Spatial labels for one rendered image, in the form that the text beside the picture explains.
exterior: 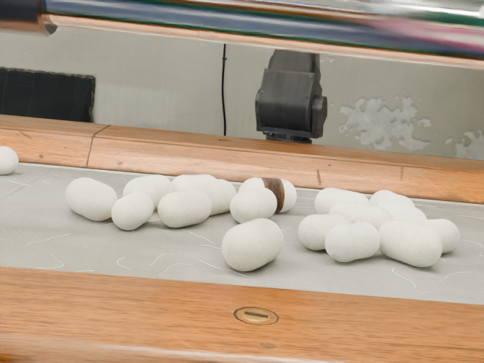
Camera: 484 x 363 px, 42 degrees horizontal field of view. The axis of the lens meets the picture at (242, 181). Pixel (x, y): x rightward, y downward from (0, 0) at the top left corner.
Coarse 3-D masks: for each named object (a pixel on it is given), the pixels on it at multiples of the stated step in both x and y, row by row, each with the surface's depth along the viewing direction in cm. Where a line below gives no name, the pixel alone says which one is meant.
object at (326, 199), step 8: (320, 192) 40; (328, 192) 39; (336, 192) 39; (344, 192) 39; (352, 192) 39; (320, 200) 39; (328, 200) 39; (336, 200) 39; (344, 200) 39; (352, 200) 38; (360, 200) 38; (368, 200) 39; (320, 208) 39; (328, 208) 39
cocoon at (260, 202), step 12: (240, 192) 36; (252, 192) 36; (264, 192) 37; (240, 204) 36; (252, 204) 36; (264, 204) 36; (276, 204) 38; (240, 216) 36; (252, 216) 36; (264, 216) 37
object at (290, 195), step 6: (246, 180) 40; (252, 180) 40; (258, 180) 40; (282, 180) 40; (246, 186) 39; (252, 186) 39; (258, 186) 39; (288, 186) 40; (288, 192) 40; (294, 192) 40; (288, 198) 40; (294, 198) 40; (288, 204) 40; (294, 204) 40; (282, 210) 40
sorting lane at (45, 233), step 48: (0, 192) 38; (48, 192) 40; (0, 240) 29; (48, 240) 30; (96, 240) 31; (144, 240) 32; (192, 240) 32; (288, 240) 34; (480, 240) 39; (288, 288) 27; (336, 288) 27; (384, 288) 28; (432, 288) 29; (480, 288) 29
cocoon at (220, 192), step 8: (192, 184) 37; (200, 184) 37; (208, 184) 37; (216, 184) 37; (224, 184) 38; (208, 192) 37; (216, 192) 37; (224, 192) 38; (232, 192) 38; (216, 200) 37; (224, 200) 38; (216, 208) 37; (224, 208) 38
